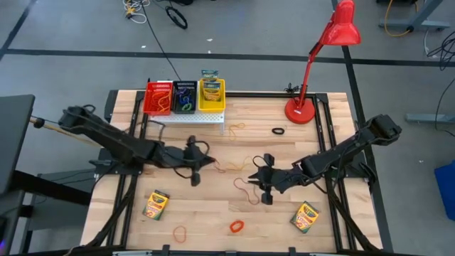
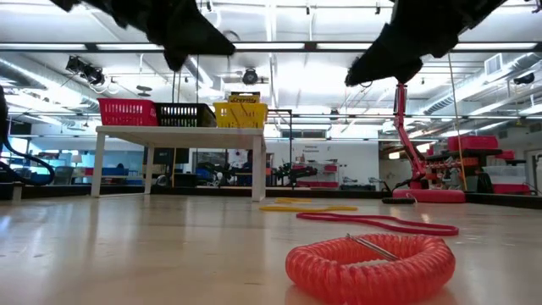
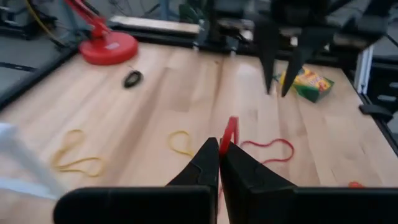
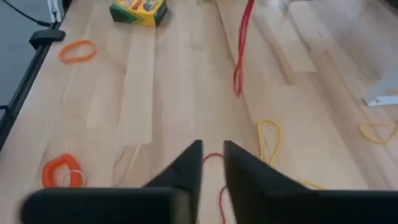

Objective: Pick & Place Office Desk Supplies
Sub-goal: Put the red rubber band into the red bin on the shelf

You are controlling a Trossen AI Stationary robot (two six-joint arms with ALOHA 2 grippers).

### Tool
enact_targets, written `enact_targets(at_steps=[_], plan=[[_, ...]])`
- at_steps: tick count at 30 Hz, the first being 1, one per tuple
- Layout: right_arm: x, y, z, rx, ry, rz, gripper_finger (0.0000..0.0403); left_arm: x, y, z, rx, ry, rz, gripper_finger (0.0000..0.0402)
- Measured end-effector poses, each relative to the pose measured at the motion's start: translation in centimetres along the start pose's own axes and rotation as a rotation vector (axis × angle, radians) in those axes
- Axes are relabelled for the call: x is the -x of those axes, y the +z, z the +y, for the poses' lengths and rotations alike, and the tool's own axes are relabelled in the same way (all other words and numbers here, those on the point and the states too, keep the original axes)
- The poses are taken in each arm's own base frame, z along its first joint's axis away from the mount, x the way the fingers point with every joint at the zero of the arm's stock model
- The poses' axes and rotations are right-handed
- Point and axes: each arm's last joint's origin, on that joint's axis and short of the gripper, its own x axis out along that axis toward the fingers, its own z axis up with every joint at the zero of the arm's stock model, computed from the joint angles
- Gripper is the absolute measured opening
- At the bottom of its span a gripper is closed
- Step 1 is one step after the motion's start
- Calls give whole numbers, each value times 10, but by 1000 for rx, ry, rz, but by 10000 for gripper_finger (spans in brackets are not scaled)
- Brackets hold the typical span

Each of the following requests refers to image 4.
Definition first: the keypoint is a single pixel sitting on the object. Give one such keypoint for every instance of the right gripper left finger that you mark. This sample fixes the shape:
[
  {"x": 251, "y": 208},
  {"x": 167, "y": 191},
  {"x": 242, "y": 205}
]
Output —
[{"x": 109, "y": 205}]

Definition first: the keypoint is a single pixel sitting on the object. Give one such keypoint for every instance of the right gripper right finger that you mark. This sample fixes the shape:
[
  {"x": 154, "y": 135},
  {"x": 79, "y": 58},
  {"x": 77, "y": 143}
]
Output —
[{"x": 295, "y": 205}]

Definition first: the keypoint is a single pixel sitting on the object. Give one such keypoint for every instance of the red rubber band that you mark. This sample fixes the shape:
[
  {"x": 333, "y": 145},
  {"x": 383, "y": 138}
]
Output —
[
  {"x": 213, "y": 154},
  {"x": 242, "y": 46}
]

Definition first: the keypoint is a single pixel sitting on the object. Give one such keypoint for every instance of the yellow rubber band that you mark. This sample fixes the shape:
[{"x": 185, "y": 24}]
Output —
[
  {"x": 280, "y": 140},
  {"x": 377, "y": 142}
]

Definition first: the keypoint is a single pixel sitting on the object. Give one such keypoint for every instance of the orange coil wristband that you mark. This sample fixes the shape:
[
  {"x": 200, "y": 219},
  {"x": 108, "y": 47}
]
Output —
[{"x": 48, "y": 174}]

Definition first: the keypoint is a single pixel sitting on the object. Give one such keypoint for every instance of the white perforated metal shelf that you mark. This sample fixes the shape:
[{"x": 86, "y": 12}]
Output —
[{"x": 385, "y": 100}]

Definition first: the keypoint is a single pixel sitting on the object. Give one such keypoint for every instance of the orange rubber band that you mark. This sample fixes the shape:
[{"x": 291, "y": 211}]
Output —
[{"x": 77, "y": 60}]

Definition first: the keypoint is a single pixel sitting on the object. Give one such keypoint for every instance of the yellow green crayon box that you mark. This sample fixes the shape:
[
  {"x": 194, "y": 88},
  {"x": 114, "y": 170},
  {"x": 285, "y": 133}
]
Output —
[{"x": 140, "y": 12}]

